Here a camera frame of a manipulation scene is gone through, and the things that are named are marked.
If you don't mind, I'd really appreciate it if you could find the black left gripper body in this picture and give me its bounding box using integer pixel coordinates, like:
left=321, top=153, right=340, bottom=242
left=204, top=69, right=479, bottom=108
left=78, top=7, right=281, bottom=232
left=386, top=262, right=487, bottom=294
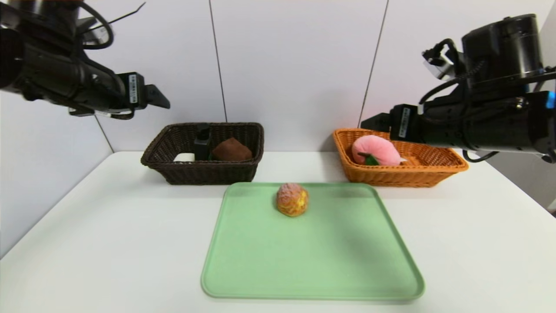
left=88, top=65, right=147, bottom=112

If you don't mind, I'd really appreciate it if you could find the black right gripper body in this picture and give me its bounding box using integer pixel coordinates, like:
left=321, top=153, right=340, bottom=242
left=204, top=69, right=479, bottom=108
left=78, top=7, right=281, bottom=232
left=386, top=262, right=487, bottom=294
left=389, top=104, right=454, bottom=147

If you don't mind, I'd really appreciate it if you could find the pink plush peach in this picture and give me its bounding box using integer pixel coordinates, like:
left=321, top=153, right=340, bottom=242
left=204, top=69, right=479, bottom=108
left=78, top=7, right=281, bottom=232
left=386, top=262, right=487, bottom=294
left=351, top=135, right=408, bottom=167

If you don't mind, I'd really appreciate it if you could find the dark green pump bottle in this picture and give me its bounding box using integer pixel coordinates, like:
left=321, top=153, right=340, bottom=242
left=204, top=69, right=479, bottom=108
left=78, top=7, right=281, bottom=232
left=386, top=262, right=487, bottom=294
left=193, top=123, right=212, bottom=162

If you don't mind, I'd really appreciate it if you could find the brown towel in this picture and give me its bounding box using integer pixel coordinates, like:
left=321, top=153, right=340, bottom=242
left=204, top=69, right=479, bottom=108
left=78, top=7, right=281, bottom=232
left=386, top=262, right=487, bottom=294
left=212, top=137, right=254, bottom=162

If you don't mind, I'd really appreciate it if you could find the golden cream puff bread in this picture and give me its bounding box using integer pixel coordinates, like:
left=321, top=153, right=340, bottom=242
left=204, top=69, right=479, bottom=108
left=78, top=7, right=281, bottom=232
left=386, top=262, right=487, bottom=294
left=276, top=183, right=310, bottom=217

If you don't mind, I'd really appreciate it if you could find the orange wicker basket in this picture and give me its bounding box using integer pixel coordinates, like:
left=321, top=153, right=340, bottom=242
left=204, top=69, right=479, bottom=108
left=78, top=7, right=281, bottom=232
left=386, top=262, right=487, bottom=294
left=333, top=128, right=469, bottom=188

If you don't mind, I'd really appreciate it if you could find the dark brown wicker basket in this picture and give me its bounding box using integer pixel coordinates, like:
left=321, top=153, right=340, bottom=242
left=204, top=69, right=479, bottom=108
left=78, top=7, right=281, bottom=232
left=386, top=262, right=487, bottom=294
left=141, top=122, right=265, bottom=186

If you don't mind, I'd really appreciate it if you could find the thin black zip tie tail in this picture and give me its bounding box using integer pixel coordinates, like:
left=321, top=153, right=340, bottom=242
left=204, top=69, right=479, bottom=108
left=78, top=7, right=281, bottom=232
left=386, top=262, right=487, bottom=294
left=89, top=2, right=146, bottom=29

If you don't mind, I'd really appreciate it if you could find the light green plastic tray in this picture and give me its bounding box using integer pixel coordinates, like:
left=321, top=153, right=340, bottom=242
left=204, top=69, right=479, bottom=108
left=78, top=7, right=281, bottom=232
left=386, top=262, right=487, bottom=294
left=201, top=182, right=425, bottom=300

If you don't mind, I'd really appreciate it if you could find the black left camera cable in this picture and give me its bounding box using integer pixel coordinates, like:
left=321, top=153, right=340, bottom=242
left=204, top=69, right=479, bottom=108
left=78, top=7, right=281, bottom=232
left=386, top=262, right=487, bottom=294
left=78, top=1, right=115, bottom=50

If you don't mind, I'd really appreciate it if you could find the thin black right gripper cable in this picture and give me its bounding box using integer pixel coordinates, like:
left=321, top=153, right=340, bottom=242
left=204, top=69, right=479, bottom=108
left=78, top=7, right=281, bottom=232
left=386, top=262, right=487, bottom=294
left=462, top=149, right=500, bottom=163

